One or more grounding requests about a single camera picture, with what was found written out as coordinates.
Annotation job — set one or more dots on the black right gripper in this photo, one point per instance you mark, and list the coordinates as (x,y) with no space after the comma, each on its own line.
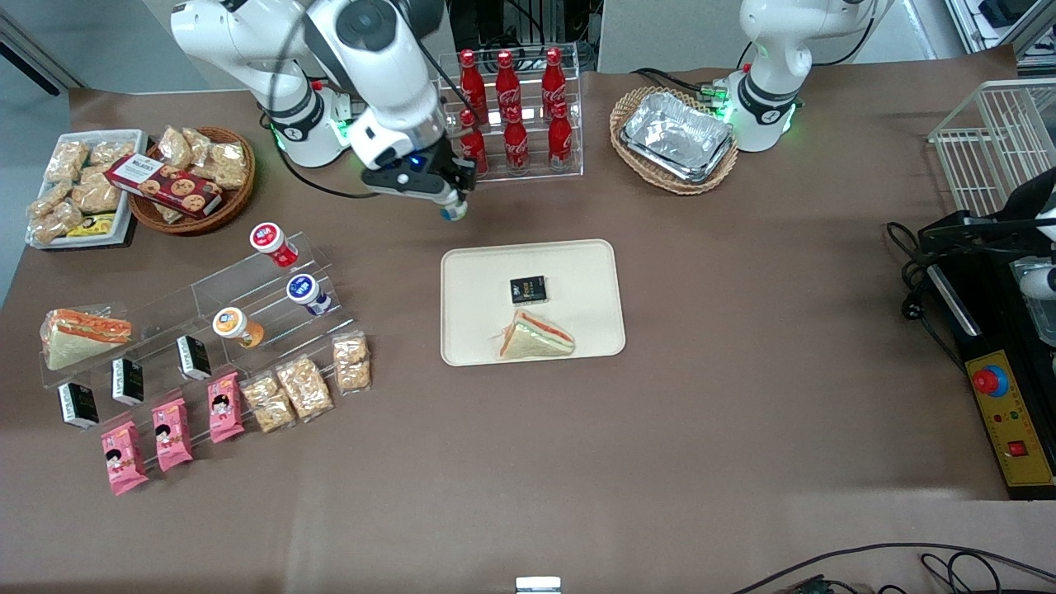
(453,168)

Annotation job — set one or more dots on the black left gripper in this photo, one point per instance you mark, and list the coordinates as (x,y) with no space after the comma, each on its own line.
(955,232)

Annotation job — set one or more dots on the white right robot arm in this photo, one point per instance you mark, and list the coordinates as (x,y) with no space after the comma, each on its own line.
(388,74)

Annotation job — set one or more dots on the beige plastic tray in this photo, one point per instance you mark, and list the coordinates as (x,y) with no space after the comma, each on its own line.
(577,280)

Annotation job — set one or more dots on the blue gum bottle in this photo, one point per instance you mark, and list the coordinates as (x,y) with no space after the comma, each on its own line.
(308,294)

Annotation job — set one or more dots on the red gum bottle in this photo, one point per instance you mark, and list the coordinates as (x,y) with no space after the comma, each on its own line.
(273,243)

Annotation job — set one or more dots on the aluminium foil tray stack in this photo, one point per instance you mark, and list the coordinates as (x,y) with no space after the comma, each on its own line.
(676,136)

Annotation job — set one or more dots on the red cola bottle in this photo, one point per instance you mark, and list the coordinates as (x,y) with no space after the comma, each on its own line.
(477,153)
(507,87)
(473,87)
(553,82)
(560,140)
(516,144)

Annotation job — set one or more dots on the clear acrylic bottle rack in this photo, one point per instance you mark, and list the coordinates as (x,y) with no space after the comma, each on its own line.
(532,165)

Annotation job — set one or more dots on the black control box yellow panel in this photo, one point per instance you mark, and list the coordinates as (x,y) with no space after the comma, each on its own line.
(990,330)

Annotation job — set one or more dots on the clear plastic container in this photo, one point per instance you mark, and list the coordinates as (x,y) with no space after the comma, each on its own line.
(1041,326)

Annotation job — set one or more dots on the small black box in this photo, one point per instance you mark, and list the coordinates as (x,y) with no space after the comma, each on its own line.
(528,289)

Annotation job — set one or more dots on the red emergency stop button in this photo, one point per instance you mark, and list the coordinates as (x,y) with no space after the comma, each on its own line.
(988,380)

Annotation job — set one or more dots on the wrapped triangle sandwich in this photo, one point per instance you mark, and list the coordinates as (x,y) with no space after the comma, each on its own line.
(82,337)
(536,340)

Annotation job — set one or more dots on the light wicker basket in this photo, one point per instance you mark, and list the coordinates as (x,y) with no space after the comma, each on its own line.
(635,169)

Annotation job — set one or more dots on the black equipment rack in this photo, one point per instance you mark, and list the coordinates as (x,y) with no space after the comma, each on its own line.
(528,25)

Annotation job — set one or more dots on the clear rice cracker pack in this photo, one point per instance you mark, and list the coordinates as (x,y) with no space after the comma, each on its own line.
(68,161)
(95,194)
(51,198)
(351,361)
(175,147)
(224,165)
(111,153)
(54,224)
(268,403)
(304,388)
(198,140)

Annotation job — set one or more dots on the brown wicker basket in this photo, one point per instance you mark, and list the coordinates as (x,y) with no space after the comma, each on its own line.
(235,202)

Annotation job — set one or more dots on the clear acrylic tiered stand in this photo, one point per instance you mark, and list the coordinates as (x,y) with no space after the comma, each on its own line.
(272,338)
(157,330)

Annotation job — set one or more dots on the orange-lid yogurt cup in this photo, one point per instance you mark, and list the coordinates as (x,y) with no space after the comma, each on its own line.
(237,327)

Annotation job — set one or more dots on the red cookie box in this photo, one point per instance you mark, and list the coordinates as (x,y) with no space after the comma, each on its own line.
(165,186)

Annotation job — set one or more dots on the black and white carton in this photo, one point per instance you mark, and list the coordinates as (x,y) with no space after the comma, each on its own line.
(194,357)
(78,405)
(128,380)

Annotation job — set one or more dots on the pink snack pack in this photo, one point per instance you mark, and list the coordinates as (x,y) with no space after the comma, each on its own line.
(172,435)
(124,458)
(224,407)

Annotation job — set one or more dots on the white rectangular bin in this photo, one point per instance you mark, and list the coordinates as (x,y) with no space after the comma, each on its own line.
(124,140)

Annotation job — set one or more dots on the yellow snack pack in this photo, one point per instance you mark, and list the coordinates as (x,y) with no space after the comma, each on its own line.
(92,225)

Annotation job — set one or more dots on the small silver block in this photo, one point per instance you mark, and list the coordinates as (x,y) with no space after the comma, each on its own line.
(538,586)

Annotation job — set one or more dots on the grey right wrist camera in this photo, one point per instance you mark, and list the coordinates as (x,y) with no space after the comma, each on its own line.
(400,183)

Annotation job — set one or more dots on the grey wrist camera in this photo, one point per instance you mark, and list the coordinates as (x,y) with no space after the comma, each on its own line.
(400,183)
(1038,283)

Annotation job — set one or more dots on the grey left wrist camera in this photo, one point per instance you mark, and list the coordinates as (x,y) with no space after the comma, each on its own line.
(1038,283)

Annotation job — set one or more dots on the aluminium frame shelf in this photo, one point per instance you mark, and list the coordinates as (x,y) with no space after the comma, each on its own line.
(1002,25)

